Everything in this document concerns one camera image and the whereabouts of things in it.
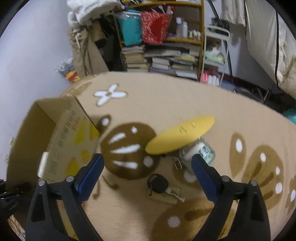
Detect brown cardboard box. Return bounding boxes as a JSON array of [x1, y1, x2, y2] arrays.
[[6, 96, 100, 240]]

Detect teal storage bag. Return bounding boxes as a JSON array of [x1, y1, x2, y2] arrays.
[[114, 9, 142, 47]]

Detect upper wall socket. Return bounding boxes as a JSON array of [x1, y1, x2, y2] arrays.
[[10, 137, 16, 147]]

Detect beige hanging trousers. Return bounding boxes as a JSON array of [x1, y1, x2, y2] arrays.
[[68, 22, 109, 78]]

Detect wall socket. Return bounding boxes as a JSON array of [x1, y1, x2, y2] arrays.
[[10, 137, 16, 147], [4, 154, 9, 164]]

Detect lower wall socket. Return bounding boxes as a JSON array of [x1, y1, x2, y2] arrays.
[[4, 154, 9, 164]]

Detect stack of books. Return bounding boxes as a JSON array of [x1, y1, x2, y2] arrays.
[[121, 45, 149, 72]]

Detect bag of plush toys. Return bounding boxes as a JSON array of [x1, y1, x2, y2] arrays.
[[56, 57, 80, 83]]

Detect wooden bookshelf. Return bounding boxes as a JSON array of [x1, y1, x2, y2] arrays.
[[112, 1, 205, 81]]

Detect yellow oval banana gadget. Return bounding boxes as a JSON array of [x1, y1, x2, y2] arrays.
[[145, 115, 215, 155]]

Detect red patterned gift bag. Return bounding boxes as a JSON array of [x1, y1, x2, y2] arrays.
[[141, 11, 172, 44]]

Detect beige patterned blanket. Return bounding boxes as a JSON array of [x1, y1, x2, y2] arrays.
[[6, 71, 296, 241]]

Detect pale green earbuds case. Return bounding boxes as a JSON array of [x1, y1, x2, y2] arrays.
[[178, 137, 216, 173]]

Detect white rolling cart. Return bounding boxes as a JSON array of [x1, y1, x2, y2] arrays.
[[200, 25, 230, 86]]

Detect white puffer jacket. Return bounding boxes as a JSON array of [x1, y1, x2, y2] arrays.
[[67, 0, 122, 29]]

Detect black car key fob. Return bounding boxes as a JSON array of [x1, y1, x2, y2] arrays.
[[147, 174, 185, 202]]

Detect white reclining chair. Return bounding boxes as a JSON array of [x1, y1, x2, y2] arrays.
[[245, 1, 295, 98]]

